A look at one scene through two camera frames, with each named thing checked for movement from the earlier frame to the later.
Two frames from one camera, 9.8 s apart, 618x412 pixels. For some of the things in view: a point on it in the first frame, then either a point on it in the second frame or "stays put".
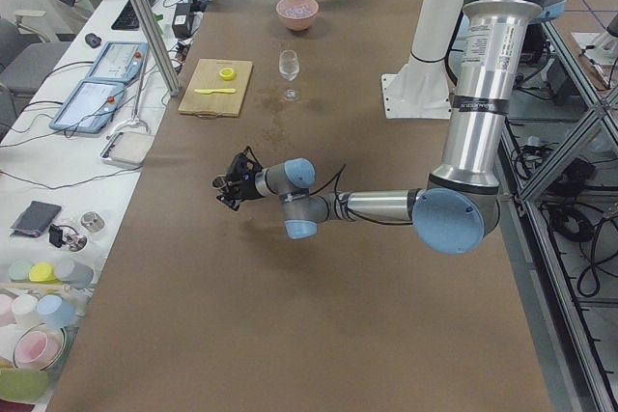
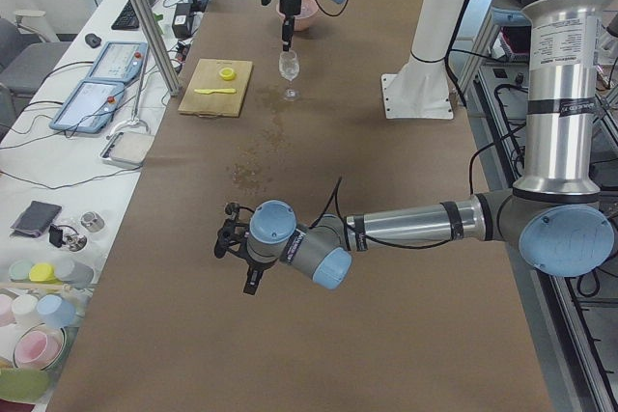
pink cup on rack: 7,315 stays put
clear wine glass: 290,67 stays put
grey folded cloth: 35,218 stays put
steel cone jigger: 218,181 → 232,209
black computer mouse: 93,40 stays put
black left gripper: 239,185 → 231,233
